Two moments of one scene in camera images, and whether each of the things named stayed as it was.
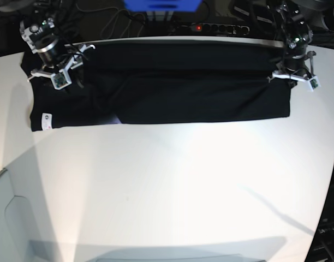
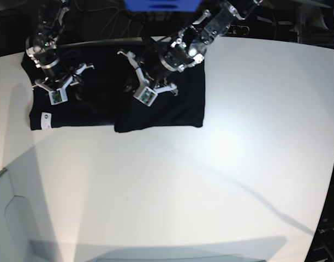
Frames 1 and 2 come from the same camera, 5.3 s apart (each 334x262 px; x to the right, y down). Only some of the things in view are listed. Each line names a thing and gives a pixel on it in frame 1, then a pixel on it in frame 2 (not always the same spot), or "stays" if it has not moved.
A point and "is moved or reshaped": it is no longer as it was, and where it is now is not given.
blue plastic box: [163, 5] stays
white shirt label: [46, 119] stays
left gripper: [59, 72] to [56, 79]
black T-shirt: [139, 82] is moved or reshaped
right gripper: [304, 73] to [150, 73]
